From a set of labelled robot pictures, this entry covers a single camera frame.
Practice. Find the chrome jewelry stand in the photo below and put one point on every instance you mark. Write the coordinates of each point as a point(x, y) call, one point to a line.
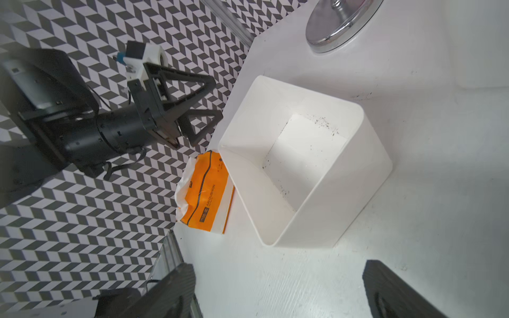
point(334, 22)

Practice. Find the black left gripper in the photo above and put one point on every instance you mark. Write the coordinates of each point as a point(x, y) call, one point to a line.
point(153, 107)

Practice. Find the aluminium corner post left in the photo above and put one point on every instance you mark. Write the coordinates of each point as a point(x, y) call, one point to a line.
point(220, 10)

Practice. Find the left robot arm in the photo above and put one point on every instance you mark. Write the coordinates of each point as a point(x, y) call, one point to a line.
point(64, 124)

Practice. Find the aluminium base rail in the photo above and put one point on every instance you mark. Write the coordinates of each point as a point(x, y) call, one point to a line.
point(168, 259)

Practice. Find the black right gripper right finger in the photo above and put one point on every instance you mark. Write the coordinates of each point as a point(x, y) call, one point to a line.
point(389, 296)

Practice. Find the orange tissue pack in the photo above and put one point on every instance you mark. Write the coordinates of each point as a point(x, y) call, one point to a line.
point(204, 194)

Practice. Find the white plastic box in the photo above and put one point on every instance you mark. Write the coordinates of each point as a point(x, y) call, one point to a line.
point(478, 31)
point(304, 164)

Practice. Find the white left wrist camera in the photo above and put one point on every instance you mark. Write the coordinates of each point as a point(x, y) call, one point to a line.
point(138, 53)

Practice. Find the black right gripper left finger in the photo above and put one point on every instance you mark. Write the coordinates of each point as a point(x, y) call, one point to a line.
point(171, 297)

